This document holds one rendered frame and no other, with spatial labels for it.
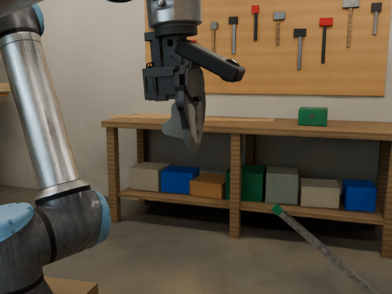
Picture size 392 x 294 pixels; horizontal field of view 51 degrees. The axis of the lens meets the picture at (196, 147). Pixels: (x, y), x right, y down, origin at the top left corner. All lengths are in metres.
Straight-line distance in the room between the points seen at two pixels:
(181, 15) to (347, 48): 2.83
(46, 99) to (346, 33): 2.66
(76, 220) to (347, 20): 2.77
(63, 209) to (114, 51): 2.97
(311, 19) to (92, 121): 2.22
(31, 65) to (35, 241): 0.47
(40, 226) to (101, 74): 3.06
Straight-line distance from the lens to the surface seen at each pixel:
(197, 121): 0.70
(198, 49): 0.66
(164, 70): 0.67
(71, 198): 1.11
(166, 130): 0.69
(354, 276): 2.33
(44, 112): 1.16
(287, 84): 3.45
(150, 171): 3.40
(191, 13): 0.67
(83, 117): 4.18
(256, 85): 3.48
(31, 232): 1.07
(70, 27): 4.23
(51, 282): 1.31
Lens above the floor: 1.23
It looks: 10 degrees down
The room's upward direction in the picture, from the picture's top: straight up
